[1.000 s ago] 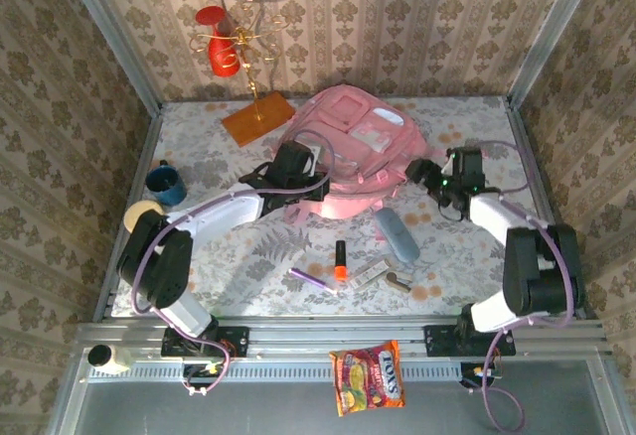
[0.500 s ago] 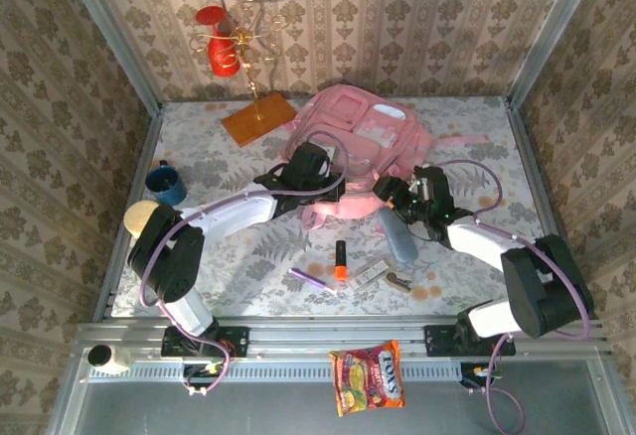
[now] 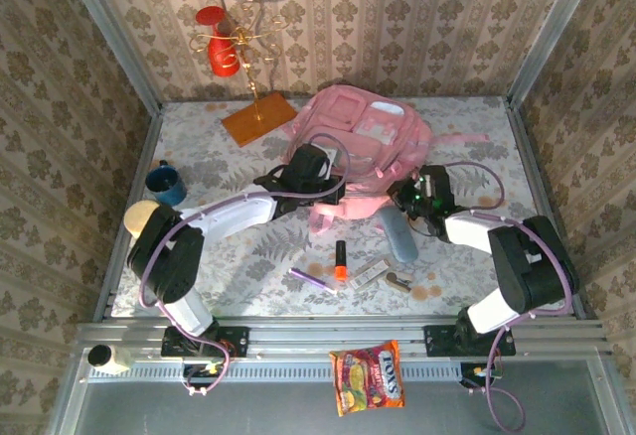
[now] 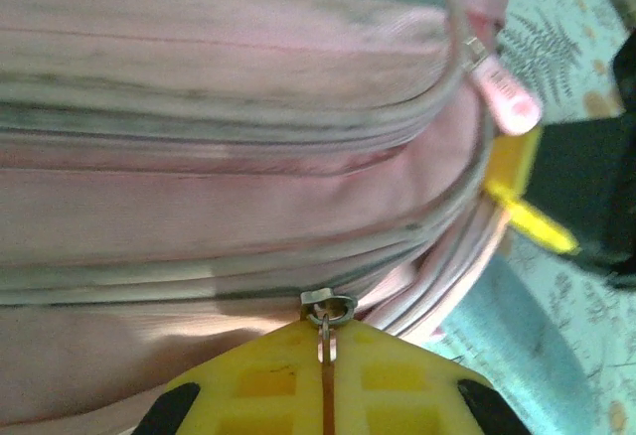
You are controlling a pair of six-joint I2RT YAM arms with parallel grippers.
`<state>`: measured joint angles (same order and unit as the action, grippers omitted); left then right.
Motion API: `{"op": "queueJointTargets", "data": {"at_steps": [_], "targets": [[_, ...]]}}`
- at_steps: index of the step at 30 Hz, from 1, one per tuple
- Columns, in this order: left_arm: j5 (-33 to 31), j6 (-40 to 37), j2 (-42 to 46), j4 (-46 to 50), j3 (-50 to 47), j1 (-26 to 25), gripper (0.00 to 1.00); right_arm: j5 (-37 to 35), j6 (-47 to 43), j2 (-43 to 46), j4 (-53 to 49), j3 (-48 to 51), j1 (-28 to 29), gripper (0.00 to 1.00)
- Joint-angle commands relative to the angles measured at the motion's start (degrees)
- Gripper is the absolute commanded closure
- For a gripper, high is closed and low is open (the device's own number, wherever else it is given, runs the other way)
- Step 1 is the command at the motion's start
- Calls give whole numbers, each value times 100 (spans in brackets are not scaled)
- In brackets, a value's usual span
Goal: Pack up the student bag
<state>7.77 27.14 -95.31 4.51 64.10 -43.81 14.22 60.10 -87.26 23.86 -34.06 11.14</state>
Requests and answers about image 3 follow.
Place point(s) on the dark blue enamel mug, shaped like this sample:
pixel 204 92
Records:
pixel 166 189

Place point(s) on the red goblet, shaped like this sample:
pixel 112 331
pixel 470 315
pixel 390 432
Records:
pixel 223 55

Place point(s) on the small long white box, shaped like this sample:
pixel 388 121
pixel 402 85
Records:
pixel 370 273

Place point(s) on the orange red candy bag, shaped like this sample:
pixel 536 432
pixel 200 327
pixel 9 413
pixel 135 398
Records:
pixel 367 378

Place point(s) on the black orange highlighter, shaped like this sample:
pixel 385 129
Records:
pixel 341 261

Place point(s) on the purple pen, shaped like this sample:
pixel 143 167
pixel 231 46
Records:
pixel 313 279

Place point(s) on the cream round sponge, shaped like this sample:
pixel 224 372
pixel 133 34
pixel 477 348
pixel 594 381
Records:
pixel 136 216

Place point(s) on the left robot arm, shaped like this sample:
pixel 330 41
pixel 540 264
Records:
pixel 233 211

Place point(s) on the aluminium frame post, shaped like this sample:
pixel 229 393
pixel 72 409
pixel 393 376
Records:
pixel 113 38
pixel 552 33

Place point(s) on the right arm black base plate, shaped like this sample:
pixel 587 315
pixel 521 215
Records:
pixel 439 340

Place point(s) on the pink backpack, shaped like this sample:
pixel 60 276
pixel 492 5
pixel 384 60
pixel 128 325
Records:
pixel 348 107

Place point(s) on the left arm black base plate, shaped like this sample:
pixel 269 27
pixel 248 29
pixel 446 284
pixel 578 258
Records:
pixel 238 340

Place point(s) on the white bottle black cap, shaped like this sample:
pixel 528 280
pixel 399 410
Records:
pixel 111 360

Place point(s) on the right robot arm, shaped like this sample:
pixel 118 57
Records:
pixel 467 229

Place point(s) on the floral fern print tablecloth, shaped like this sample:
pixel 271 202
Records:
pixel 248 266

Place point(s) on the wide aluminium frame rail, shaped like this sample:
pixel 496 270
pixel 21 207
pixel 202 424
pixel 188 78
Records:
pixel 338 333

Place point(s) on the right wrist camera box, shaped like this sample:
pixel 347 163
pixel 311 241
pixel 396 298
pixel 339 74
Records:
pixel 426 186

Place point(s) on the gold mug tree stand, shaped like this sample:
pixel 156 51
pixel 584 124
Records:
pixel 258 119

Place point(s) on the small controller board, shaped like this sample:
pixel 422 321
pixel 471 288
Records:
pixel 204 370
pixel 472 373

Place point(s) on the grey blue pencil case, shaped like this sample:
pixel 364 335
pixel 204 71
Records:
pixel 400 236

